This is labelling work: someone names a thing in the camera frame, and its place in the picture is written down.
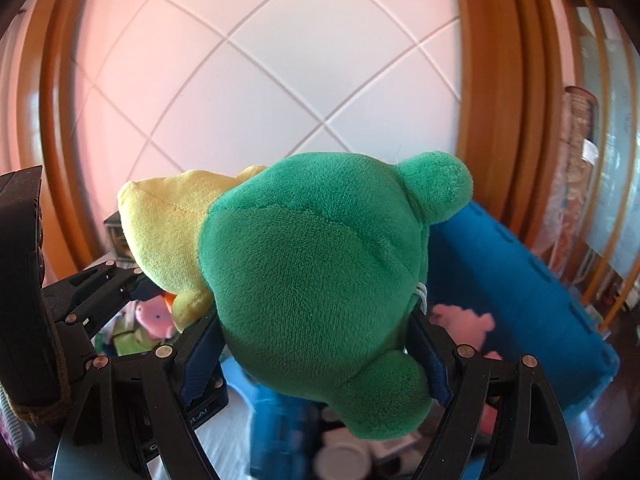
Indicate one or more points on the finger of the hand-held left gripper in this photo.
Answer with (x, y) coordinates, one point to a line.
(100, 285)

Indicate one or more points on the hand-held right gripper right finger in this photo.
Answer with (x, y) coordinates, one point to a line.
(431, 360)

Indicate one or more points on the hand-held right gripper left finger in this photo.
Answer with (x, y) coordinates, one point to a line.
(199, 360)

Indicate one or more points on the blue plastic crate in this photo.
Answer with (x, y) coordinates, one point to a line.
(525, 300)

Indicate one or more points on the green and yellow plush toy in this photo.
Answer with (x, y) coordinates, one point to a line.
(310, 270)

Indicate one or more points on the black gift box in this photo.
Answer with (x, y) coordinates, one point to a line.
(117, 240)

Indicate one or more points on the pink soft toy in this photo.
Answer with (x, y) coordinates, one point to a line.
(462, 322)

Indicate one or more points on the pink pig plush toy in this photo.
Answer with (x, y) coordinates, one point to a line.
(152, 319)

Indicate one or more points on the white round container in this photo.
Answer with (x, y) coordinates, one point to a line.
(345, 462)

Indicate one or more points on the patterned fabric roll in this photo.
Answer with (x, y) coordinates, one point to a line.
(577, 160)

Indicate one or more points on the glass cabinet door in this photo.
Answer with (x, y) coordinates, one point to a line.
(615, 135)

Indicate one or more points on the white padded wooden headboard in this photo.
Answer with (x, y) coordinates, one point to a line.
(300, 60)

